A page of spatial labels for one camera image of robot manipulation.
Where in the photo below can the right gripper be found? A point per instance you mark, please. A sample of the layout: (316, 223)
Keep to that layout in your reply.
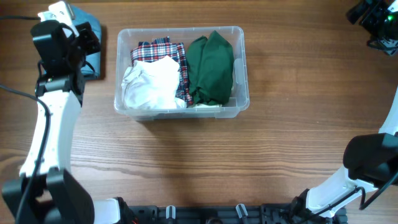
(369, 21)

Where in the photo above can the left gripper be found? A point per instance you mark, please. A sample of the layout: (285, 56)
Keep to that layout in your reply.
(90, 35)

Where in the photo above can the blue towel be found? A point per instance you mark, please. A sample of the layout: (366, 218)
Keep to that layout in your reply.
(92, 68)

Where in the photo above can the clear plastic storage container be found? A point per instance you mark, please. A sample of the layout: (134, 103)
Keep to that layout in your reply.
(239, 100)

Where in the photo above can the plaid cloth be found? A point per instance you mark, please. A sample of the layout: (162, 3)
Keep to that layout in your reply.
(158, 49)

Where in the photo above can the white cloth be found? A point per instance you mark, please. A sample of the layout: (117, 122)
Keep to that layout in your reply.
(152, 85)

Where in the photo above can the cream cloth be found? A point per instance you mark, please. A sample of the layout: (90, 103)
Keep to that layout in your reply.
(206, 105)

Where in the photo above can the dark green cloth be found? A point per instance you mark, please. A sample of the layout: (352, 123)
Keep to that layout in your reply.
(210, 63)

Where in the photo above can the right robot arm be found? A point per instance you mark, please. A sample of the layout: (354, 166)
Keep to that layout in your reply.
(370, 161)

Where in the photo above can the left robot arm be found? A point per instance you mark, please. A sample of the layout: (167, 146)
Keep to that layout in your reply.
(45, 191)

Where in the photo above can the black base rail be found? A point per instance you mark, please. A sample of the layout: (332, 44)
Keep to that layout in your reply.
(261, 214)

